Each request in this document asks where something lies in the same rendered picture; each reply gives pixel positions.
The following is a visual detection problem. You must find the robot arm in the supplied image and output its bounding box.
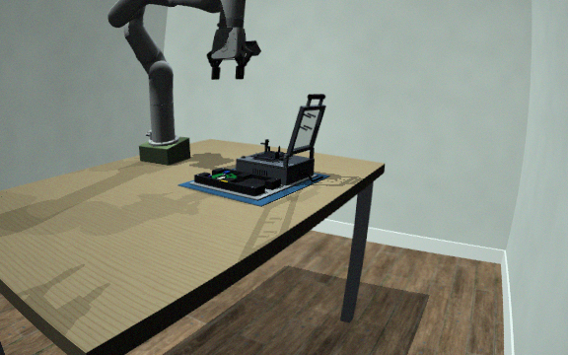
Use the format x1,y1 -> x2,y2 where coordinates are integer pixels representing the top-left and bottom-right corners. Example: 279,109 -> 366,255
107,0 -> 246,147

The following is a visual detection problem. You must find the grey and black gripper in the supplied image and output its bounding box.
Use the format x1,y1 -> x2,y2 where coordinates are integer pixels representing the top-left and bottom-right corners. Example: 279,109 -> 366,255
207,26 -> 253,80

